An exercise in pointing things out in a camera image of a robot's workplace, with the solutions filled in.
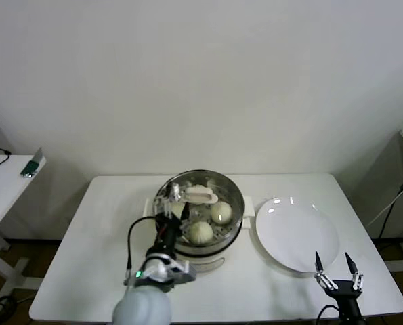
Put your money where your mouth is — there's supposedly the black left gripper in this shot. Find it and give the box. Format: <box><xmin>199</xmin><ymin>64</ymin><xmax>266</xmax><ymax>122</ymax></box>
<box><xmin>154</xmin><ymin>182</ymin><xmax>191</xmax><ymax>251</ymax></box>

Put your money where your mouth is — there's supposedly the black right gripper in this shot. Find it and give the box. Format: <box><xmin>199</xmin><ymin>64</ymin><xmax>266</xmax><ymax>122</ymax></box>
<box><xmin>314</xmin><ymin>251</ymin><xmax>364</xmax><ymax>325</ymax></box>

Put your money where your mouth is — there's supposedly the glass lid with white handle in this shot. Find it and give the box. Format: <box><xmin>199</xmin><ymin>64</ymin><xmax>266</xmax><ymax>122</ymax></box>
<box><xmin>152</xmin><ymin>169</ymin><xmax>245</xmax><ymax>253</ymax></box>

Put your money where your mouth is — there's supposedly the stainless steel steamer basket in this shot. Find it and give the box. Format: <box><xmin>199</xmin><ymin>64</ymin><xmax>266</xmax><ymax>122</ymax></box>
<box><xmin>142</xmin><ymin>169</ymin><xmax>255</xmax><ymax>255</ymax></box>

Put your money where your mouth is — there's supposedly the white round plate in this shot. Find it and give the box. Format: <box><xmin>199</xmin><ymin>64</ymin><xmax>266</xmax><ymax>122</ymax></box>
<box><xmin>254</xmin><ymin>195</ymin><xmax>340</xmax><ymax>273</ymax></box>

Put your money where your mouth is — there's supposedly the white electric cooker pot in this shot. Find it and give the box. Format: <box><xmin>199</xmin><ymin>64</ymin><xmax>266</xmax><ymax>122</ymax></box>
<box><xmin>142</xmin><ymin>198</ymin><xmax>255</xmax><ymax>275</ymax></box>

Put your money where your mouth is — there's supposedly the green circuit board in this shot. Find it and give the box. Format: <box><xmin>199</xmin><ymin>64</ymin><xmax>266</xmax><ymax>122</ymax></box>
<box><xmin>20</xmin><ymin>147</ymin><xmax>47</xmax><ymax>179</ymax></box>

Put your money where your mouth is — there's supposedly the white side table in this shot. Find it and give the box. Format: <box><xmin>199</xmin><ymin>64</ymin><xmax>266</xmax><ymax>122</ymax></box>
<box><xmin>0</xmin><ymin>154</ymin><xmax>48</xmax><ymax>299</ymax></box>

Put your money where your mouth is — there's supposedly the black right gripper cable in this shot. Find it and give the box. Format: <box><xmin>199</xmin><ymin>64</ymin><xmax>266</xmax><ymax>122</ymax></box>
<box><xmin>318</xmin><ymin>304</ymin><xmax>340</xmax><ymax>322</ymax></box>

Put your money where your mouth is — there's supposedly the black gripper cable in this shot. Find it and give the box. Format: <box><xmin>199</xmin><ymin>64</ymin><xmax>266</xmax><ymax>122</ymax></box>
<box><xmin>125</xmin><ymin>216</ymin><xmax>161</xmax><ymax>272</ymax></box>
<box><xmin>318</xmin><ymin>304</ymin><xmax>340</xmax><ymax>322</ymax></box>

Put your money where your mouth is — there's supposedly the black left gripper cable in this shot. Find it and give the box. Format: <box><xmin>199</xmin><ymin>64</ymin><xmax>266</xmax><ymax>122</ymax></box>
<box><xmin>125</xmin><ymin>216</ymin><xmax>161</xmax><ymax>272</ymax></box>

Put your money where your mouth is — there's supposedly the white hanging cable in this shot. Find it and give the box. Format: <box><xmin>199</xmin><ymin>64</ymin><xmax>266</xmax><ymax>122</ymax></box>
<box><xmin>364</xmin><ymin>191</ymin><xmax>403</xmax><ymax>228</ymax></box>

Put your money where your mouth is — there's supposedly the black cable coil on floor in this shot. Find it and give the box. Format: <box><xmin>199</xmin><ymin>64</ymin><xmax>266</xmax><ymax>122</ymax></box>
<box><xmin>0</xmin><ymin>295</ymin><xmax>18</xmax><ymax>316</ymax></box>

